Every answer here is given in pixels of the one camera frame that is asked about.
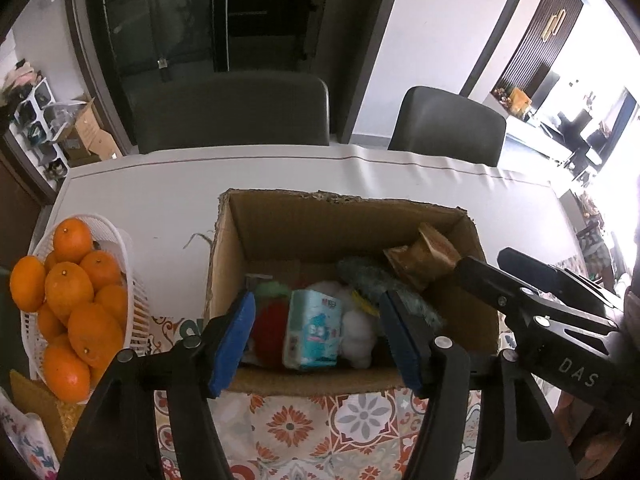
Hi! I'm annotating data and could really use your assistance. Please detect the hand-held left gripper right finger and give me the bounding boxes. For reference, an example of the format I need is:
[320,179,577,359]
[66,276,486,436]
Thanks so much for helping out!
[378,290,566,480]

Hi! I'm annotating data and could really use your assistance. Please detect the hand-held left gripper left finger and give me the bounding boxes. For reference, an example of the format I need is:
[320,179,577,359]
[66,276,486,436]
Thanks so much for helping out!
[57,290,257,480]

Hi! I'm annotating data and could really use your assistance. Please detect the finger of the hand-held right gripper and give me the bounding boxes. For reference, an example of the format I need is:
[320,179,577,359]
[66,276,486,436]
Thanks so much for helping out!
[497,247,623,318]
[452,256,621,342]

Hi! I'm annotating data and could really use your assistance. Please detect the red strawberry plush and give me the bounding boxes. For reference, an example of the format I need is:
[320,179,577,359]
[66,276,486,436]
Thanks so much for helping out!
[245,280,292,368]

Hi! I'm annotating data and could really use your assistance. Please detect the white plush toy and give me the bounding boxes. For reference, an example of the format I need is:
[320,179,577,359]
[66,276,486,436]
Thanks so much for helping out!
[305,282,378,370]

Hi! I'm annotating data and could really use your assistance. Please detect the blue tissue pack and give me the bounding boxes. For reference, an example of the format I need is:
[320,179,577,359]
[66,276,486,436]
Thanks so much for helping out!
[282,290,343,372]

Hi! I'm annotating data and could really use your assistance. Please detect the brown snack packet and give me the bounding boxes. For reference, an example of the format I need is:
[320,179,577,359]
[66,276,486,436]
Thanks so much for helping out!
[384,222,461,291]

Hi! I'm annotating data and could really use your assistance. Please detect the brown cardboard box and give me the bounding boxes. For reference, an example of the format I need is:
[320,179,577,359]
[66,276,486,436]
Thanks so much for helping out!
[202,189,501,396]

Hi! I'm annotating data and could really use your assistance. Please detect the person's right hand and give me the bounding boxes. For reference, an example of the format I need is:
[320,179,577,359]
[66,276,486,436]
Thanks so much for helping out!
[555,390,640,466]

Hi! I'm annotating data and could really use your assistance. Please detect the chair with patterned cushion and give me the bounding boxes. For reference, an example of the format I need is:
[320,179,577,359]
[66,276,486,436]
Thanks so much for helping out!
[575,195,618,283]

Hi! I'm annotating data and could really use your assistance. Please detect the white fruit basket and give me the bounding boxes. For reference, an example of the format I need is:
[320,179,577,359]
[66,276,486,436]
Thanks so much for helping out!
[20,213,151,406]

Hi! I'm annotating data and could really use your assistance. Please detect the patterned table runner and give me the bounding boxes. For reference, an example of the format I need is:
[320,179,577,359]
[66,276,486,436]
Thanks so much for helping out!
[150,317,481,480]

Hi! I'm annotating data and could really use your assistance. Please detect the white tv cabinet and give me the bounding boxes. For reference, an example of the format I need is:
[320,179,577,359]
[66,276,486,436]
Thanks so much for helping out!
[505,115,583,163]

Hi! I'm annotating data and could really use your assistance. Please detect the white tablecloth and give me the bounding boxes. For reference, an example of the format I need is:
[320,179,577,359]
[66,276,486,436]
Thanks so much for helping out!
[30,144,596,480]

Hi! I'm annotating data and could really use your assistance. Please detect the pile of oranges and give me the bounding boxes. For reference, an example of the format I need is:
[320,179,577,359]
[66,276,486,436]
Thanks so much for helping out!
[10,217,128,403]

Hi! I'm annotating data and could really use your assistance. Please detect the grey dining chair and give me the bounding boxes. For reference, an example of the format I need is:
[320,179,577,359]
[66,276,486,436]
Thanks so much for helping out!
[130,72,331,153]
[387,86,507,167]

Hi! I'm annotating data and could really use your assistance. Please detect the woven wicker tissue box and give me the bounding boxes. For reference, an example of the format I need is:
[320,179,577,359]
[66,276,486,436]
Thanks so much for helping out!
[10,370,86,461]

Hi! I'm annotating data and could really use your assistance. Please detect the floral tissue box cover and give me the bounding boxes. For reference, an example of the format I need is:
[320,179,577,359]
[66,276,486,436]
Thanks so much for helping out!
[0,390,61,480]

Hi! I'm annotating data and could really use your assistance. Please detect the open cardboard box with bag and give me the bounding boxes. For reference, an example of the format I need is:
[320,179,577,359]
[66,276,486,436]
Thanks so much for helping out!
[47,96,123,167]

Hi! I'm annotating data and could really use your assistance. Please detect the dark interior door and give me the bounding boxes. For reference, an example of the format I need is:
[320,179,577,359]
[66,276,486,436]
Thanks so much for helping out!
[460,0,531,96]

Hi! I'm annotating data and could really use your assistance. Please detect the white shoe rack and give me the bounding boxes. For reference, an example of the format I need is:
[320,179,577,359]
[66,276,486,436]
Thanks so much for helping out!
[7,77,68,181]

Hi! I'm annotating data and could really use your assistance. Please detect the dark glass sliding door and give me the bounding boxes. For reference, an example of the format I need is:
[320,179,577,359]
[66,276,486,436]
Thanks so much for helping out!
[65,0,401,151]

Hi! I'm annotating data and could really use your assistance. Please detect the pile of clothes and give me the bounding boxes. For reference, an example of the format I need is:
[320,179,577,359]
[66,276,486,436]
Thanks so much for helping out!
[0,60,43,97]

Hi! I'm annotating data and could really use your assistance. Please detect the dark slatted wall panel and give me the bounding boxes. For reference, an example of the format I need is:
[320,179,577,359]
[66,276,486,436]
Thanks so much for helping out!
[492,0,583,96]

